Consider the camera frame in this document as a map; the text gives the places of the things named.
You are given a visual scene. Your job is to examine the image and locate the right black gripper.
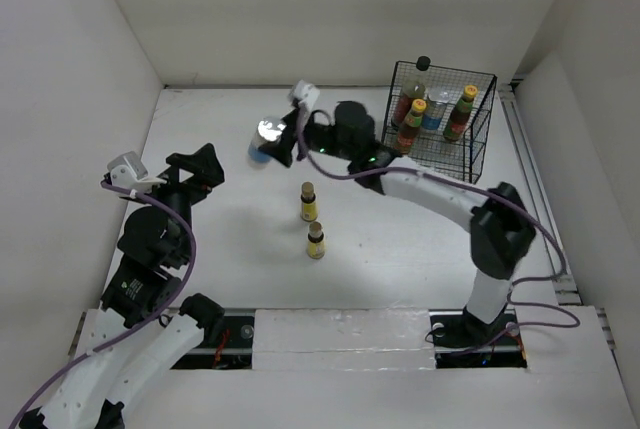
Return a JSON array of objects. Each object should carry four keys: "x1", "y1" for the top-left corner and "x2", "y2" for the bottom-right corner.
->
[{"x1": 259, "y1": 107, "x2": 357, "y2": 166}]

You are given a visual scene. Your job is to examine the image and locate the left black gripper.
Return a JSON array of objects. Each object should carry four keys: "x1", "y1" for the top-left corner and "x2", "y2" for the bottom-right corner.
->
[{"x1": 135, "y1": 142, "x2": 225, "y2": 261}]

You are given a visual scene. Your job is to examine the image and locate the silver-lid jar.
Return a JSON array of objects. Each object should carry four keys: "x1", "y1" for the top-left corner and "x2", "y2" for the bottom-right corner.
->
[
  {"x1": 247, "y1": 116, "x2": 286, "y2": 169},
  {"x1": 421, "y1": 87, "x2": 451, "y2": 131}
]

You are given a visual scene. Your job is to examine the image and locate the small yellow bottle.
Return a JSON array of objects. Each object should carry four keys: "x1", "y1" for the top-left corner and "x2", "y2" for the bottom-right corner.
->
[
  {"x1": 306, "y1": 221, "x2": 325, "y2": 259},
  {"x1": 300, "y1": 181, "x2": 318, "y2": 222}
]

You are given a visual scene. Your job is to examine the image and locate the red sauce bottle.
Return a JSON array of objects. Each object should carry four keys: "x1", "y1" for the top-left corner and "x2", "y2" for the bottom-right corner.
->
[
  {"x1": 443, "y1": 85, "x2": 478, "y2": 142},
  {"x1": 394, "y1": 99, "x2": 427, "y2": 155}
]

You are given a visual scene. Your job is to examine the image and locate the dark soy sauce bottle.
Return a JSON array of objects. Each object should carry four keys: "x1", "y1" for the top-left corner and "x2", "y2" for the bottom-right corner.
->
[{"x1": 391, "y1": 56, "x2": 431, "y2": 128}]

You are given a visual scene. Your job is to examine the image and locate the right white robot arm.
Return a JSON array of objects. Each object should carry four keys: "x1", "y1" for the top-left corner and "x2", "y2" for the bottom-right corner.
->
[{"x1": 250, "y1": 101, "x2": 536, "y2": 349}]

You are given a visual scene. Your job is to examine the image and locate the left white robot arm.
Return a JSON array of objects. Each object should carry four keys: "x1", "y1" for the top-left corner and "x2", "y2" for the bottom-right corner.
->
[{"x1": 11, "y1": 143, "x2": 224, "y2": 428}]

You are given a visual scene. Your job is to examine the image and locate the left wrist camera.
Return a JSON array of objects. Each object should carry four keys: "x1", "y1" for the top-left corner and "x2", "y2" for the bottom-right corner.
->
[{"x1": 104, "y1": 151, "x2": 167, "y2": 193}]

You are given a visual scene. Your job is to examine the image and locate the black wire rack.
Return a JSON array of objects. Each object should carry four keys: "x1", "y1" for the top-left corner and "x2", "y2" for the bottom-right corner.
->
[{"x1": 381, "y1": 61, "x2": 497, "y2": 183}]

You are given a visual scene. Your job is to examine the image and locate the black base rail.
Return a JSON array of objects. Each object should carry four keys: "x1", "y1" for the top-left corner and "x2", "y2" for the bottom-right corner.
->
[{"x1": 173, "y1": 308, "x2": 527, "y2": 372}]

